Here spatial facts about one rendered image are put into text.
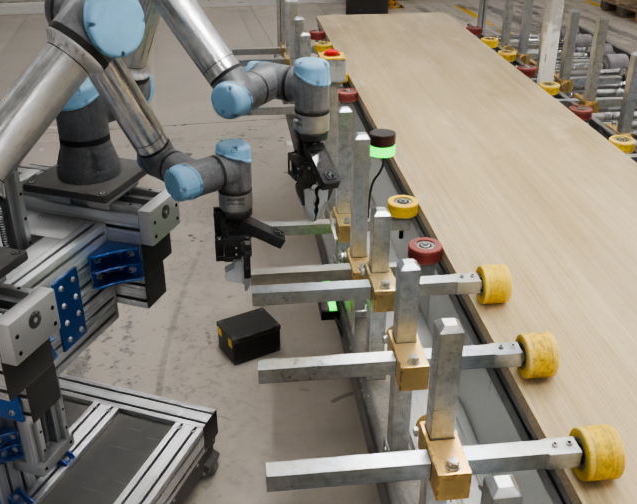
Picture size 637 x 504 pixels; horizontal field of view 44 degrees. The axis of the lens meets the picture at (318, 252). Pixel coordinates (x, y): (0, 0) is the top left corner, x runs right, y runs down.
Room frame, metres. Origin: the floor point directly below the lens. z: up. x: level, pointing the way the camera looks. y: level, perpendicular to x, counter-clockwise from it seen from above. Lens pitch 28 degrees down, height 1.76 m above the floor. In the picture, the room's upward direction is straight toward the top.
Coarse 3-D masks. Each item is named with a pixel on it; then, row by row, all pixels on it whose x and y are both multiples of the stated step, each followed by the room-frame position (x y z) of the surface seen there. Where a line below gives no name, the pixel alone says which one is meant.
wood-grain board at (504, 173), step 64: (384, 64) 3.27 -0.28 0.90; (448, 64) 3.27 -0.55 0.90; (384, 128) 2.46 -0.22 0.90; (448, 128) 2.46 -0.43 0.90; (512, 128) 2.46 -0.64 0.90; (576, 128) 2.46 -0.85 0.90; (448, 192) 1.94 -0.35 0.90; (512, 192) 1.94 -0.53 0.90; (576, 192) 1.94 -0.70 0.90; (448, 256) 1.58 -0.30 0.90; (512, 256) 1.58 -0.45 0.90; (576, 256) 1.58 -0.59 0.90; (512, 320) 1.31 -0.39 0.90; (576, 320) 1.31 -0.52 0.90; (512, 384) 1.13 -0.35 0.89; (576, 384) 1.11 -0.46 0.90
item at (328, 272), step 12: (324, 264) 1.62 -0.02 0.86; (336, 264) 1.62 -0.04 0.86; (348, 264) 1.62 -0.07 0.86; (252, 276) 1.57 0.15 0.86; (264, 276) 1.57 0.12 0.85; (276, 276) 1.57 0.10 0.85; (288, 276) 1.58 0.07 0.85; (300, 276) 1.58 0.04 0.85; (312, 276) 1.58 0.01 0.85; (324, 276) 1.59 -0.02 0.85; (336, 276) 1.59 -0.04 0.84; (348, 276) 1.59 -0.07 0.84
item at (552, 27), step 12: (552, 0) 3.06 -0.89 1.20; (564, 0) 3.06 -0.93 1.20; (552, 12) 3.06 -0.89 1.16; (552, 24) 3.06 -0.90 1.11; (552, 36) 3.06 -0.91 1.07; (552, 48) 3.06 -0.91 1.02; (540, 60) 3.09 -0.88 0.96; (552, 60) 3.06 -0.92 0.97; (540, 72) 3.08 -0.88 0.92; (552, 72) 3.06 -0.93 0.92
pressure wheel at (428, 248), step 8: (416, 240) 1.65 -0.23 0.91; (424, 240) 1.65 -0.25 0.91; (432, 240) 1.65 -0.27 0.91; (408, 248) 1.62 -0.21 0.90; (416, 248) 1.61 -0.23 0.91; (424, 248) 1.61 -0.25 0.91; (432, 248) 1.61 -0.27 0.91; (440, 248) 1.61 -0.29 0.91; (408, 256) 1.62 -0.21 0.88; (416, 256) 1.60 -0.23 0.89; (424, 256) 1.59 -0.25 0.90; (432, 256) 1.59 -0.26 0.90; (440, 256) 1.61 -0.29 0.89; (424, 264) 1.59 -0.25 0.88; (432, 264) 1.59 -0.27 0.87
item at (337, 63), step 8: (320, 56) 2.14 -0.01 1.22; (328, 56) 2.14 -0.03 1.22; (336, 56) 2.14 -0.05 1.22; (344, 56) 2.14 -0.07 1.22; (336, 64) 2.12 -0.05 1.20; (344, 64) 2.13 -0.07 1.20; (336, 72) 2.12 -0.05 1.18; (344, 72) 2.13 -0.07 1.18; (336, 80) 2.12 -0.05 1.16; (344, 80) 2.13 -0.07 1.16
